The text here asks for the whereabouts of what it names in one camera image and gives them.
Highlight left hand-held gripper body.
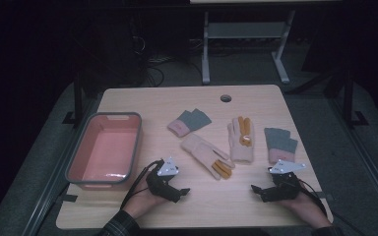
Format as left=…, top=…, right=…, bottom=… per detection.
left=145, top=155, right=182, bottom=202

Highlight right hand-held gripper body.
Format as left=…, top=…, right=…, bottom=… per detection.
left=267, top=158, right=307, bottom=202

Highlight beige glove with orange fingers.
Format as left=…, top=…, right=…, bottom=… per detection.
left=180, top=133, right=236, bottom=181
left=226, top=115, right=255, bottom=164

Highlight pink plastic bin grey rim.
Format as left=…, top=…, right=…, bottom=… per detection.
left=65, top=111, right=143, bottom=192

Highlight person's left hand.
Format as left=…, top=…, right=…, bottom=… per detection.
left=122, top=178, right=169, bottom=219

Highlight person's right hand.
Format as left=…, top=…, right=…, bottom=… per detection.
left=277, top=187, right=333, bottom=229

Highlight grey and pink fingerless glove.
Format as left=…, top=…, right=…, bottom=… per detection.
left=264, top=127, right=299, bottom=165
left=166, top=108, right=213, bottom=138

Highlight grey metal stand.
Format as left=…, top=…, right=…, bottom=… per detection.
left=201, top=9, right=296, bottom=86

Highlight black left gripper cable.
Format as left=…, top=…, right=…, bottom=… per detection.
left=120, top=158, right=165, bottom=210

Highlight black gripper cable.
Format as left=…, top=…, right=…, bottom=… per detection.
left=295, top=178, right=370, bottom=236
left=120, top=158, right=165, bottom=210

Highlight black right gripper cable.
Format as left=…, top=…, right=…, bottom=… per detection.
left=295, top=178, right=370, bottom=236

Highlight aluminium frame rail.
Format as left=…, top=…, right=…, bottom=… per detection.
left=327, top=96, right=378, bottom=227
left=21, top=97, right=103, bottom=236

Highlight black metal post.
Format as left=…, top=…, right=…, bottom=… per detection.
left=62, top=72, right=85, bottom=129
left=341, top=63, right=370, bottom=129

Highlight black floor cables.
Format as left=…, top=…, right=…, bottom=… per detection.
left=129, top=16, right=205, bottom=89

